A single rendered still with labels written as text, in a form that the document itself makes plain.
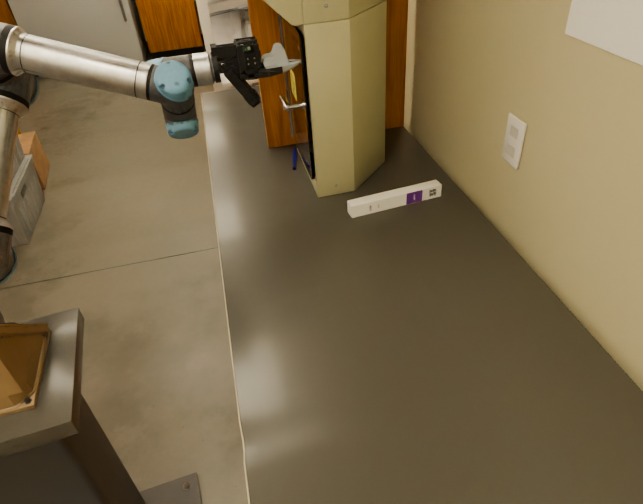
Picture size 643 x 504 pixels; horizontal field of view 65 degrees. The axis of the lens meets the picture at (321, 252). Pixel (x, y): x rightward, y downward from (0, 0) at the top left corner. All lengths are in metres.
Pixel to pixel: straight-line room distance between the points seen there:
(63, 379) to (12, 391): 0.10
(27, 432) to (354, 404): 0.59
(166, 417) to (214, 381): 0.24
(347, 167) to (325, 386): 0.69
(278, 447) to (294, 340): 0.24
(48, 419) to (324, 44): 0.99
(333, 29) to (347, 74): 0.11
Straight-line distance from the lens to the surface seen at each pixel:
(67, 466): 1.28
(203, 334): 2.44
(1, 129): 1.31
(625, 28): 1.01
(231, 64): 1.31
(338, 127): 1.38
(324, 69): 1.32
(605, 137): 1.05
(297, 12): 1.27
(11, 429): 1.11
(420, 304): 1.11
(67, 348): 1.20
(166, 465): 2.08
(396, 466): 0.88
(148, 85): 1.14
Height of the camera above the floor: 1.71
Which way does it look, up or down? 38 degrees down
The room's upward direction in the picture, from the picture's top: 5 degrees counter-clockwise
